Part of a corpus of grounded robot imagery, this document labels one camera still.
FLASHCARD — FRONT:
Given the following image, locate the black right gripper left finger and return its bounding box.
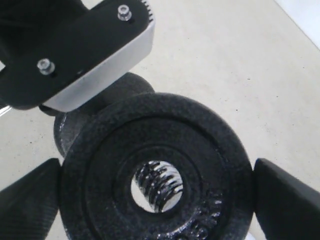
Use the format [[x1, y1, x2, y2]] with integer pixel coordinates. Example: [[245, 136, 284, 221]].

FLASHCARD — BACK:
[[0, 158, 61, 240]]

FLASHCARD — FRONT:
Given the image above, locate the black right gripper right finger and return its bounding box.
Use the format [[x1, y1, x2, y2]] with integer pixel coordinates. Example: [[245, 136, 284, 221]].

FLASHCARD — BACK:
[[253, 158, 320, 240]]

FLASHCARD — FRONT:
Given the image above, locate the black weight plate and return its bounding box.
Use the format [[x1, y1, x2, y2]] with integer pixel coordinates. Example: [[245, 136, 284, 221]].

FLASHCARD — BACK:
[[59, 93, 254, 240]]

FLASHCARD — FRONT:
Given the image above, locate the chrome dumbbell bar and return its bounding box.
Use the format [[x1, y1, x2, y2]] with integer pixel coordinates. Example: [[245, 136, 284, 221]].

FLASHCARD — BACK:
[[133, 160, 184, 214]]

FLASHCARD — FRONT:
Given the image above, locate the black weight plate end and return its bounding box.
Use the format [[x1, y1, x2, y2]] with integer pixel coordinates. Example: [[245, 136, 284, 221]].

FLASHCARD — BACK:
[[53, 72, 155, 157]]

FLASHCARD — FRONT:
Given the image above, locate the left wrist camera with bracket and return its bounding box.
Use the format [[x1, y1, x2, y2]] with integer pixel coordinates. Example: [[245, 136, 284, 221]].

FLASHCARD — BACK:
[[0, 0, 156, 112]]

